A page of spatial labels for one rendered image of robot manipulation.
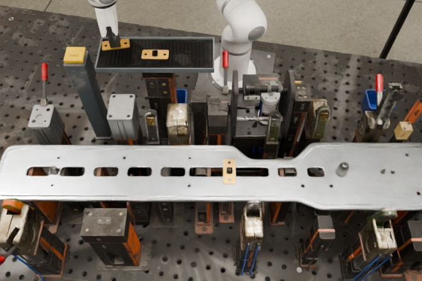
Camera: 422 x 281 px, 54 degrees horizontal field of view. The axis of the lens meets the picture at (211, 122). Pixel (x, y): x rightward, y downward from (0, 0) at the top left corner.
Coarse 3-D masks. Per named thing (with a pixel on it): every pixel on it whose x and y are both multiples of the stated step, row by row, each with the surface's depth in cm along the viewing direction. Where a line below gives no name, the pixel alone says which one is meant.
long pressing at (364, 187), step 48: (336, 144) 132; (384, 144) 132; (0, 192) 123; (48, 192) 123; (96, 192) 123; (144, 192) 123; (192, 192) 123; (240, 192) 123; (288, 192) 123; (336, 192) 123; (384, 192) 123
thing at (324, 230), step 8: (320, 216) 120; (328, 216) 120; (320, 224) 119; (328, 224) 119; (312, 232) 125; (320, 232) 117; (328, 232) 117; (312, 240) 124; (320, 240) 118; (328, 240) 117; (296, 248) 144; (304, 248) 136; (312, 248) 125; (320, 248) 122; (296, 256) 142; (304, 256) 136; (312, 256) 133; (304, 264) 139; (312, 264) 139
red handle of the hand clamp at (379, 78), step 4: (376, 76) 129; (380, 76) 129; (376, 80) 129; (380, 80) 129; (376, 84) 129; (380, 84) 129; (376, 88) 129; (380, 88) 129; (376, 92) 130; (380, 92) 129; (376, 96) 130; (380, 96) 129; (376, 100) 130; (380, 100) 129; (376, 104) 130; (376, 108) 130; (380, 120) 129; (380, 124) 129
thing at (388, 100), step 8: (392, 88) 119; (400, 88) 118; (384, 96) 121; (392, 96) 117; (400, 96) 116; (384, 104) 122; (392, 104) 122; (376, 112) 127; (384, 112) 126; (376, 120) 128; (384, 120) 128
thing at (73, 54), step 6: (72, 48) 134; (78, 48) 134; (84, 48) 134; (66, 54) 132; (72, 54) 132; (78, 54) 132; (84, 54) 133; (66, 60) 131; (72, 60) 131; (78, 60) 131
